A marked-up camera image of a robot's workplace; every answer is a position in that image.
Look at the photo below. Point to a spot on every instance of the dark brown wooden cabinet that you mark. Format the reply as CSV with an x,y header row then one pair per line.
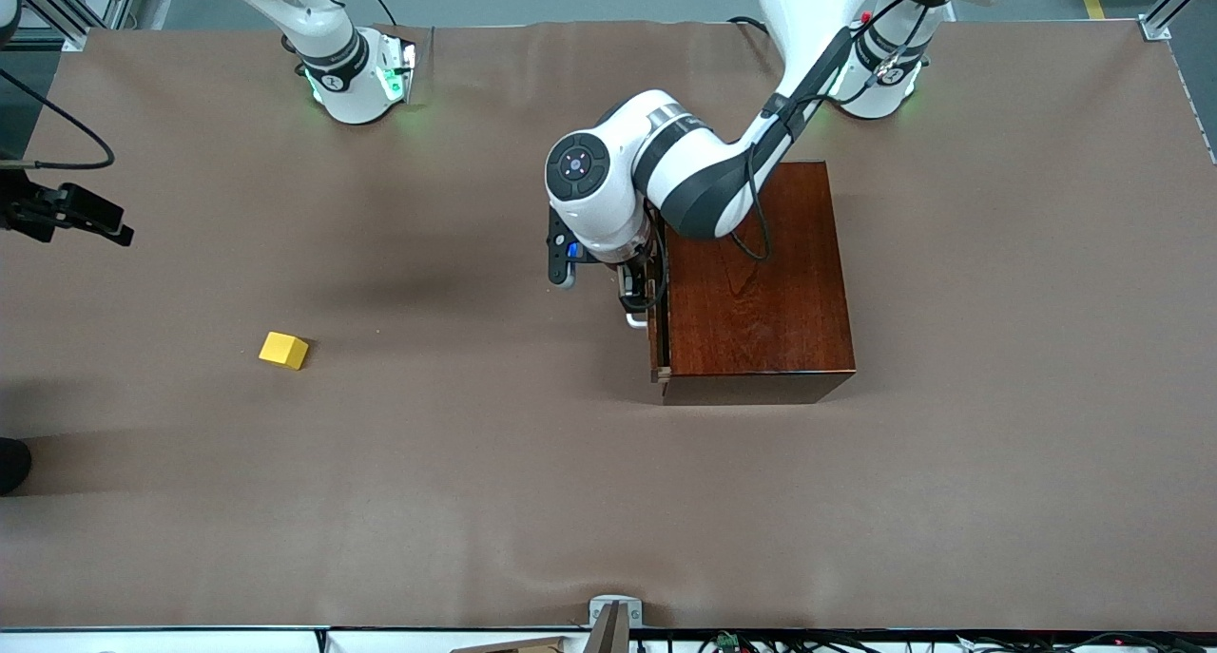
x,y
761,301

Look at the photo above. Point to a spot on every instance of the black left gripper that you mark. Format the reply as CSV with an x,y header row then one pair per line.
x,y
631,279

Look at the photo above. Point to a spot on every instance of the yellow cube block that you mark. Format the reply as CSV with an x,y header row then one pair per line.
x,y
283,351

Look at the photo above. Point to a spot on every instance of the grey metal bracket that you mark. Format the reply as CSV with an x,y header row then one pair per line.
x,y
616,605

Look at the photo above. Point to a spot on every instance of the brown cardboard piece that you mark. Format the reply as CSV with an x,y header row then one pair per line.
x,y
513,646

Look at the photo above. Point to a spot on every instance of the white table edge rail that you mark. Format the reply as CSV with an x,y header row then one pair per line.
x,y
190,642

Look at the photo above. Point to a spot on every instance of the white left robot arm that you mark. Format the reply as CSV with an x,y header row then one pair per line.
x,y
608,197

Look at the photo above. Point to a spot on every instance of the brown table mat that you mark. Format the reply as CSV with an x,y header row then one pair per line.
x,y
380,491

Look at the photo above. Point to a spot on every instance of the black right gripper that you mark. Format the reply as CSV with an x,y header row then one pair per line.
x,y
27,208

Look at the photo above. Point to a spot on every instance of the grey aluminium post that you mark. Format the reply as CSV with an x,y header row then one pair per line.
x,y
608,634

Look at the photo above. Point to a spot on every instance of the green connector plug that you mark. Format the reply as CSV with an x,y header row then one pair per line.
x,y
727,641

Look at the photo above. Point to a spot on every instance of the aluminium frame profile rack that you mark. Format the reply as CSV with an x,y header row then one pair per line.
x,y
71,11

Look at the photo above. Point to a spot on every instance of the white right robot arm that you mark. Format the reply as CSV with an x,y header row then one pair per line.
x,y
342,83

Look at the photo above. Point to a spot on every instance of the aluminium frame profile with bracket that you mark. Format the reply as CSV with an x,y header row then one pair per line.
x,y
1174,2

